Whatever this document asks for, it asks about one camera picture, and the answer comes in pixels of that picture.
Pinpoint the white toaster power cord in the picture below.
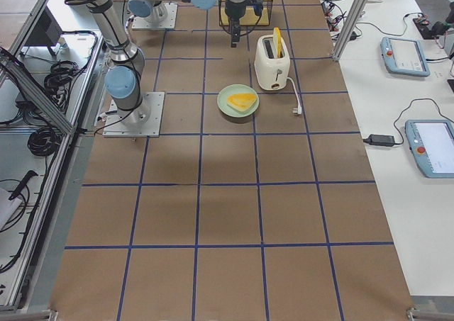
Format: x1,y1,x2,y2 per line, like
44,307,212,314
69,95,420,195
285,77,302,117

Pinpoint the lower blue teach pendant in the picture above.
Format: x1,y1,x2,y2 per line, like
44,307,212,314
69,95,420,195
405,119,453,179

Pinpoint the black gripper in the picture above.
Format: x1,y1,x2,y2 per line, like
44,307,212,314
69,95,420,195
225,0,263,47

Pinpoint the yellow toast slice on plate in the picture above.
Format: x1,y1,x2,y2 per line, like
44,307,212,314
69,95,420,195
227,93,257,112

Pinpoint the yellow toast slice in toaster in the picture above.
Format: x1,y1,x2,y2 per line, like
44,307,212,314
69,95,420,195
272,27,283,59

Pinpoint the cream white toaster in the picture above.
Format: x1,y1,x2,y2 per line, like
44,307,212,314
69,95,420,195
254,35,290,91

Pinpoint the brown paper table mat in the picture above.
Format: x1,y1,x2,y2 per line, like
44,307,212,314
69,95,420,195
50,0,411,320

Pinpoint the light green plate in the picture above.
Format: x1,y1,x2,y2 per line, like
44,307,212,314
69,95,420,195
217,84,260,118

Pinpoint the aluminium frame post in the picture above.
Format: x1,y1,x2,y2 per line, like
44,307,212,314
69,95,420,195
332,0,367,61

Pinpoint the upper blue teach pendant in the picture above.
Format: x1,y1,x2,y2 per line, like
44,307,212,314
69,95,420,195
380,37,430,77

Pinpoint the aluminium diagonal frame bar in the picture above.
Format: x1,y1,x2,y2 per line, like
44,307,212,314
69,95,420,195
1,47,75,135

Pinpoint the black power adapter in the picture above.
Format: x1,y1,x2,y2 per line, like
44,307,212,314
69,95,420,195
362,134,396,147

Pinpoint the coiled black cable bundle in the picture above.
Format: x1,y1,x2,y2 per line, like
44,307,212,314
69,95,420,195
27,126,60,158

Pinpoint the blue teach pendant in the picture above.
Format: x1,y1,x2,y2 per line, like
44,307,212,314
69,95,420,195
405,119,453,179
380,37,430,77

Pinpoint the black wire rack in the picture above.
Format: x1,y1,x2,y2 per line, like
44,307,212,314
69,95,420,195
218,0,274,28

